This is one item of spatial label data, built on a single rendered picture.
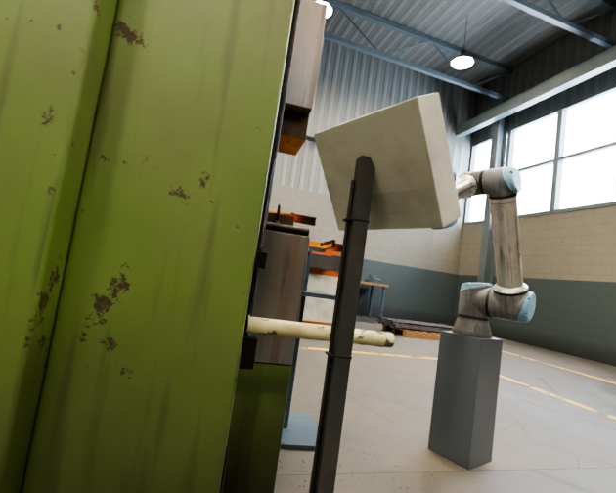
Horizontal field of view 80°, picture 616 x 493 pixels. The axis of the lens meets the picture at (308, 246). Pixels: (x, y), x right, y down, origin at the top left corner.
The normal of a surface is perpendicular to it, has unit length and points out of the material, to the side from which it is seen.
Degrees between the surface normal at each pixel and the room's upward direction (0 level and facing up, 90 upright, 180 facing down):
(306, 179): 90
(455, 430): 90
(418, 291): 90
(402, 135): 120
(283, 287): 90
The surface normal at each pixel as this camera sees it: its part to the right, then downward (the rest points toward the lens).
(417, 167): -0.75, 0.35
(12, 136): 0.22, -0.05
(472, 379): -0.78, -0.16
